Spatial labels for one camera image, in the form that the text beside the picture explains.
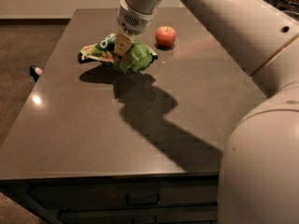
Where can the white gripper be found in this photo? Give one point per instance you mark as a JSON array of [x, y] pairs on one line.
[[133, 20]]

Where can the green rice chip bag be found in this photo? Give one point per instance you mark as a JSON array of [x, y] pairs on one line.
[[138, 58]]

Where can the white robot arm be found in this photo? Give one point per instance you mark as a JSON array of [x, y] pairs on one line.
[[259, 176]]

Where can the black rxbar chocolate bar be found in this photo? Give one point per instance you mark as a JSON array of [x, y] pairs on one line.
[[83, 59]]

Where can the red apple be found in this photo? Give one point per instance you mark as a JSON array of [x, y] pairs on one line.
[[165, 37]]

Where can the small object on floor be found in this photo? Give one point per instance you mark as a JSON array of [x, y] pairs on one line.
[[35, 71]]

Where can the upper drawer with handle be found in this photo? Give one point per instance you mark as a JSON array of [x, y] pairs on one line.
[[137, 194]]

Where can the drawer with handle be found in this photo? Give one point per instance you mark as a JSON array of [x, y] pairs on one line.
[[168, 215], [137, 194]]

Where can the lower drawer with handle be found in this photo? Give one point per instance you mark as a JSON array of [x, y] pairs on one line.
[[168, 215]]

